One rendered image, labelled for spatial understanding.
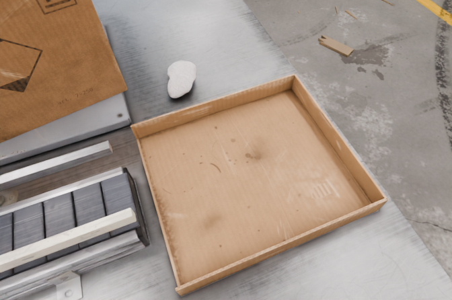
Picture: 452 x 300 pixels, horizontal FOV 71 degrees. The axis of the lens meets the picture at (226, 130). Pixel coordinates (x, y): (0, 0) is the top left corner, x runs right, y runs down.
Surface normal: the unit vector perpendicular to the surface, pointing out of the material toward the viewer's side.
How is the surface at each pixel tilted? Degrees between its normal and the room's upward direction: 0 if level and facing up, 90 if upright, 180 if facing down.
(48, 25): 90
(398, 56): 0
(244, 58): 0
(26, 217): 0
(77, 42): 90
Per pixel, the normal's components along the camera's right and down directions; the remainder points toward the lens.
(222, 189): -0.03, -0.58
